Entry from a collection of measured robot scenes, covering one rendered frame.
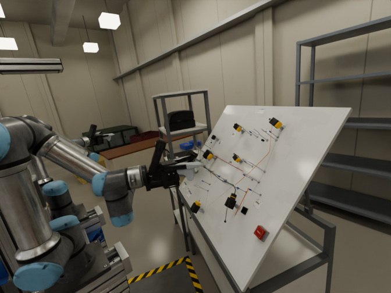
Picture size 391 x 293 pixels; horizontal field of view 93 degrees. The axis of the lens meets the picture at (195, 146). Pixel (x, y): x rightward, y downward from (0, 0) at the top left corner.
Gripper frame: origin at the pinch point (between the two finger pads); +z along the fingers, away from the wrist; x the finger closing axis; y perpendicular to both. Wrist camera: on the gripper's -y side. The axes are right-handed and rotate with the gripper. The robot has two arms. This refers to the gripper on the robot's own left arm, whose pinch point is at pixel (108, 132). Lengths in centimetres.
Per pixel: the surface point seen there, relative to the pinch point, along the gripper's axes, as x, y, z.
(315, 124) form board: 151, -20, 6
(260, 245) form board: 133, 36, -31
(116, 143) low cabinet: -474, 197, 419
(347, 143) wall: 226, 42, 216
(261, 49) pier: 87, -97, 262
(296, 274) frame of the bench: 153, 58, -20
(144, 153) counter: -122, 104, 183
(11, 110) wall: -795, 58, 242
